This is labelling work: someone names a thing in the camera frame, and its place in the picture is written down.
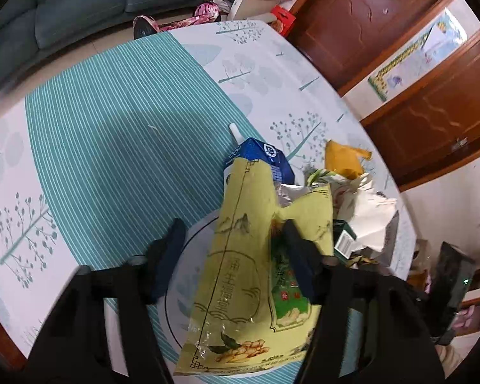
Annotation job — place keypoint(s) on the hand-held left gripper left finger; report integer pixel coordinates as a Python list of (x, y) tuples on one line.
[(172, 244)]

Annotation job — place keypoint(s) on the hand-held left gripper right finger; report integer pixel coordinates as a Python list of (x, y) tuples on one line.
[(300, 256)]

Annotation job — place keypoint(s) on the yellow green snack bag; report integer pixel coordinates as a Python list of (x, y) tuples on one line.
[(240, 256)]

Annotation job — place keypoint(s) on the person's right forearm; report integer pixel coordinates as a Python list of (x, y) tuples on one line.
[(448, 360)]

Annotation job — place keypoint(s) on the green white carton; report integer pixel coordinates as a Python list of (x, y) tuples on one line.
[(344, 240)]

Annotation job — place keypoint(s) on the silver foil packet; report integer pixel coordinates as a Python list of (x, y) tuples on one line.
[(288, 194)]

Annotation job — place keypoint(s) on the white paper bag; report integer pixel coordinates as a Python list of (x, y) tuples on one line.
[(368, 212)]

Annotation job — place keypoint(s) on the colourful snack wrapper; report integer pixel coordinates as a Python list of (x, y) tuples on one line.
[(320, 176)]

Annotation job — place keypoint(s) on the orange paper bag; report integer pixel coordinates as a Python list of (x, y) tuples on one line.
[(342, 160)]

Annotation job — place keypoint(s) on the dark blue carton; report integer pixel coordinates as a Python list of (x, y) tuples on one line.
[(264, 156)]

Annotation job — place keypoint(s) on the plain brown wooden door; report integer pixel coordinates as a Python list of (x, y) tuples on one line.
[(436, 128)]

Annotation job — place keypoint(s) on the pink bag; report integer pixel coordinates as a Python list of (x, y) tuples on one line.
[(206, 10)]

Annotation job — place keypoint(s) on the brown door with stickers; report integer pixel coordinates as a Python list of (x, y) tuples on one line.
[(364, 28)]

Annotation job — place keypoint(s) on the dark blue fabric sofa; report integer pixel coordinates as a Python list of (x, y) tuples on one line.
[(64, 16)]

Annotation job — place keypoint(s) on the giraffe wall poster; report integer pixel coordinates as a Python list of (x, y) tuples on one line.
[(416, 52)]

